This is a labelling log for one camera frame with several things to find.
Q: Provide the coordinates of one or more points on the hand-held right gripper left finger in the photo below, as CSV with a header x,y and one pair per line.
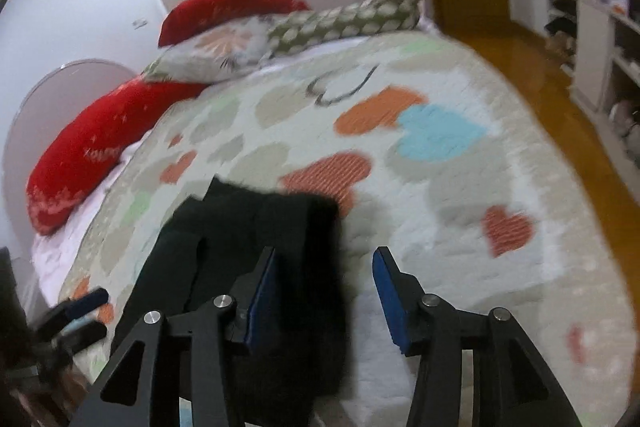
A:
x,y
262,297

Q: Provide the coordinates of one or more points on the black pants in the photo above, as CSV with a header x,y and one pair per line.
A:
x,y
295,232

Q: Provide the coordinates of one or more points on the floral pillow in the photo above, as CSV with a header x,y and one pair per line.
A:
x,y
215,52

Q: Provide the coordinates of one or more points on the heart-patterned quilt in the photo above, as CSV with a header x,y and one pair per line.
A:
x,y
425,207

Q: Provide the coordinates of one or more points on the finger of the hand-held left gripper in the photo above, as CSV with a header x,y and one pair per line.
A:
x,y
85,299
85,334

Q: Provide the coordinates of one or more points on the white bed sheet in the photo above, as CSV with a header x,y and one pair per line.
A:
x,y
50,262

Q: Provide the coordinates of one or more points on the white shelf unit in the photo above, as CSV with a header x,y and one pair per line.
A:
x,y
592,52

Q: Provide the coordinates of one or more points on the round pale headboard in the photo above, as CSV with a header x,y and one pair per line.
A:
x,y
45,107

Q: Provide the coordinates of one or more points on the small red pillow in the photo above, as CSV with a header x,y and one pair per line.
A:
x,y
215,9

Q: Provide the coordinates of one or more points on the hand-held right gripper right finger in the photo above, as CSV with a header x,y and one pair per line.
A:
x,y
392,297

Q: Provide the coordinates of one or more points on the green white patterned pillow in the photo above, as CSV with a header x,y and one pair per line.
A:
x,y
340,19

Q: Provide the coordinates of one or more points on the large red printed pillow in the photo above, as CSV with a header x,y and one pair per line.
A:
x,y
85,147

